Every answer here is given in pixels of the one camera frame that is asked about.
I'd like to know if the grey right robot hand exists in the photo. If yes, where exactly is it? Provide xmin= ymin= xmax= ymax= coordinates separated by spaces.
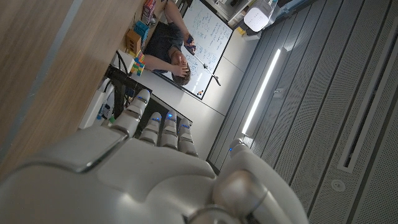
xmin=0 ymin=89 xmax=310 ymax=224

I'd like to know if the black computer monitor with stand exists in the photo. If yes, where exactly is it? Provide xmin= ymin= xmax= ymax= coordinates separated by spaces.
xmin=104 ymin=64 xmax=193 ymax=139

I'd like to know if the colourful block stack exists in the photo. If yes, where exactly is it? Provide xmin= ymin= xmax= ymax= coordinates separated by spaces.
xmin=129 ymin=51 xmax=146 ymax=77

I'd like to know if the white square container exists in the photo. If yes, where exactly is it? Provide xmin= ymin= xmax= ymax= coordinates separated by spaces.
xmin=112 ymin=49 xmax=136 ymax=75

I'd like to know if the long grabber stick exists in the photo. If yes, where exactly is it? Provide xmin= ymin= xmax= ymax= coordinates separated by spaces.
xmin=185 ymin=35 xmax=222 ymax=87

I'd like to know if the brown cardboard box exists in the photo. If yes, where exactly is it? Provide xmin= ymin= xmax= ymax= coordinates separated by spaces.
xmin=125 ymin=29 xmax=142 ymax=57

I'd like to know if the seated person in dark shirt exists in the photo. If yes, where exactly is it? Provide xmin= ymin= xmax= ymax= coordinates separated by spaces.
xmin=143 ymin=0 xmax=197 ymax=86

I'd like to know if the long linear ceiling light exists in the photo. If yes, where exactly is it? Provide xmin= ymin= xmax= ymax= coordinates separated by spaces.
xmin=241 ymin=49 xmax=282 ymax=135

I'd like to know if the blue cube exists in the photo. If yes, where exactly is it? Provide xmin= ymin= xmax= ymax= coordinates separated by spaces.
xmin=133 ymin=20 xmax=150 ymax=43

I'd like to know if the whiteboard with writing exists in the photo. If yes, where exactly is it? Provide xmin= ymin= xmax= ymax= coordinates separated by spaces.
xmin=161 ymin=0 xmax=234 ymax=100

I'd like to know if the pink red puzzle cube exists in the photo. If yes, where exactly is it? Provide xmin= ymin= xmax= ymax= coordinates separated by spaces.
xmin=141 ymin=0 xmax=157 ymax=24

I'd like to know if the round ceiling sensor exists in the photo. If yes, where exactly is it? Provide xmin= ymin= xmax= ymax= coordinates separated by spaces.
xmin=330 ymin=179 xmax=346 ymax=193

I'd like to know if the white shelf cabinet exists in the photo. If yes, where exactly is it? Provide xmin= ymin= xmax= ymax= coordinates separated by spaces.
xmin=205 ymin=0 xmax=259 ymax=27

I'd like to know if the white perforated device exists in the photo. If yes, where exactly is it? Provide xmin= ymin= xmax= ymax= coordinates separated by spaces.
xmin=243 ymin=0 xmax=274 ymax=32

